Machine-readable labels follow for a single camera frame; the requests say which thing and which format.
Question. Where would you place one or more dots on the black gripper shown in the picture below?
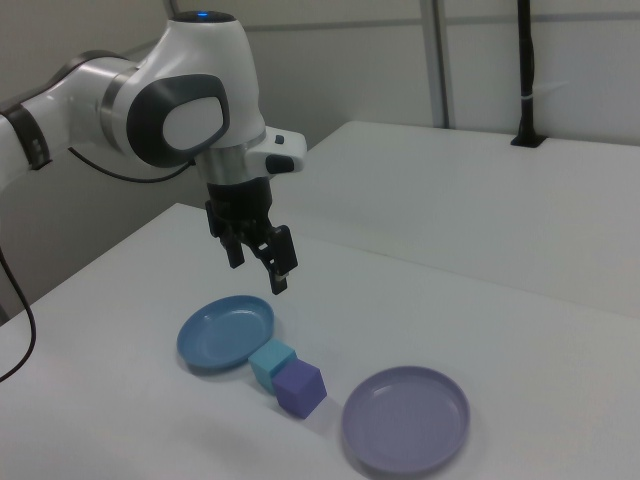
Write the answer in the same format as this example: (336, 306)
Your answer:
(240, 205)

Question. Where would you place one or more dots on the light blue cube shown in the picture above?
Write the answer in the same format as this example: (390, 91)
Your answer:
(267, 362)

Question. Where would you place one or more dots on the purple cube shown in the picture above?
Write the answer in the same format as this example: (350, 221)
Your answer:
(300, 392)

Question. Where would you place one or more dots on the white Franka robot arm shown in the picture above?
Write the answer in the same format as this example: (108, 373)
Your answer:
(200, 60)

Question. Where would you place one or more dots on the blue plate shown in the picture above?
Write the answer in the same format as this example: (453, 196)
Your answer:
(220, 335)

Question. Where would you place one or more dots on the purple plate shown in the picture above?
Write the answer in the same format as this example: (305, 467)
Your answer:
(405, 425)

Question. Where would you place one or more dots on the black clamped pole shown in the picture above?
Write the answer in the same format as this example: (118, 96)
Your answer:
(526, 75)

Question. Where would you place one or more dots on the grey partition post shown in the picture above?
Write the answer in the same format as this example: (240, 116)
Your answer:
(441, 60)

